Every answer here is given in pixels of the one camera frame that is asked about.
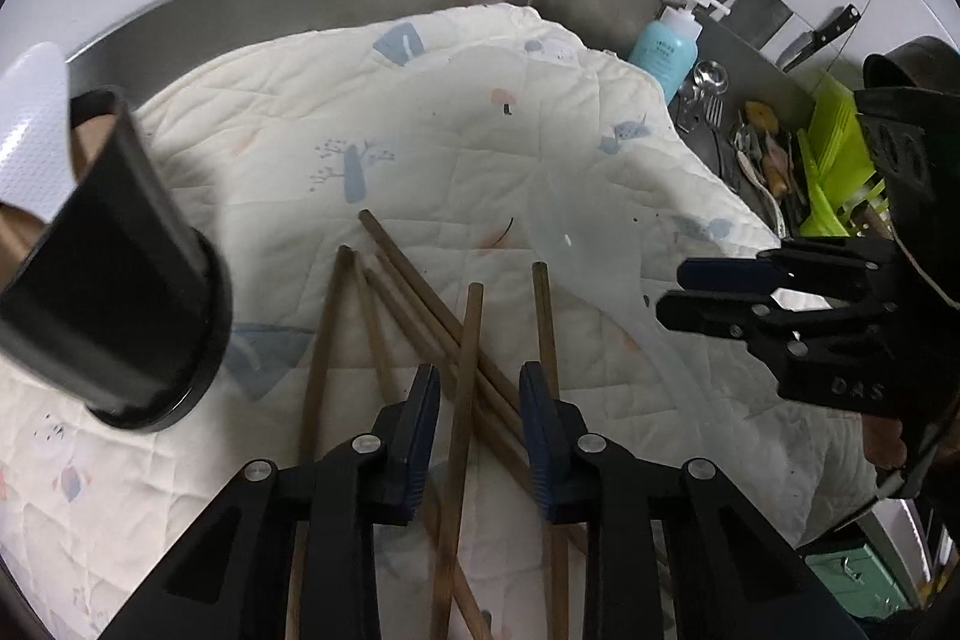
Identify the blue pump soap bottle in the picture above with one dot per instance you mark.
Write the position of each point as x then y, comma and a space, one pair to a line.
664, 48

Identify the bunch of wooden chopsticks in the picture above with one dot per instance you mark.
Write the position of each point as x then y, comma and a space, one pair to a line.
469, 385

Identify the black utensil holder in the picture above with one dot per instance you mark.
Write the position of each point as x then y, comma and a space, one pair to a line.
112, 280

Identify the green dish rack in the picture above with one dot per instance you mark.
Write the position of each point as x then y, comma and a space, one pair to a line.
832, 153

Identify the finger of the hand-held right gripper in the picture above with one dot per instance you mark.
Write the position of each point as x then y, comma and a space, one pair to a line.
727, 275
712, 316

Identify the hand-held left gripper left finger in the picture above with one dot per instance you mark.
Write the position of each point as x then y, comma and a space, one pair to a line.
424, 430

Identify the person's right hand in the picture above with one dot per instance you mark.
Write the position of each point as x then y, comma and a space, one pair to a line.
886, 443

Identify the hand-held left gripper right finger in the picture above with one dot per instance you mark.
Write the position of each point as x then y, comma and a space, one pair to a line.
536, 430

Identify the printed quilted blanket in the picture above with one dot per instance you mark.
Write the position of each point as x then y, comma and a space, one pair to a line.
300, 108

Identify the dotted white rice paddle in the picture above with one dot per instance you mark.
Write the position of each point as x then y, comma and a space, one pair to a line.
30, 130

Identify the green box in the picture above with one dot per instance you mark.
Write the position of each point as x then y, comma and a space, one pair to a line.
862, 580

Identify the metal spoon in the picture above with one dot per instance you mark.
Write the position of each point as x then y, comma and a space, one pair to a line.
709, 78

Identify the yellow sponge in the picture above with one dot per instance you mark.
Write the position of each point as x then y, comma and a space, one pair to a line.
761, 115

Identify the metal fork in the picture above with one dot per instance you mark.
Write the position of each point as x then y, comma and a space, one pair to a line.
715, 111

